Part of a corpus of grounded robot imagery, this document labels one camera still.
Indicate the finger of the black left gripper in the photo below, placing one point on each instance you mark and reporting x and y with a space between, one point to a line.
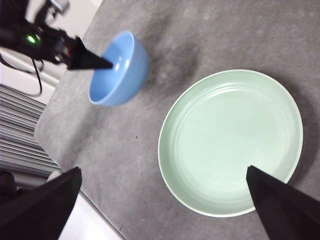
82 61

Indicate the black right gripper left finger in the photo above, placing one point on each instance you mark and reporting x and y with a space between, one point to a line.
37 217

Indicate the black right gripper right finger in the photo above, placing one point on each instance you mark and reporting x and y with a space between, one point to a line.
287 215

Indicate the blue ribbed bowl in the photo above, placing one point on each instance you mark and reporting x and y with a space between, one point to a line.
132 75

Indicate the pale green round plate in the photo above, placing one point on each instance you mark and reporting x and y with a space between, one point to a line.
225 140

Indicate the grey ribbed panel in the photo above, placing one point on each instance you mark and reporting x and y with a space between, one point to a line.
17 125

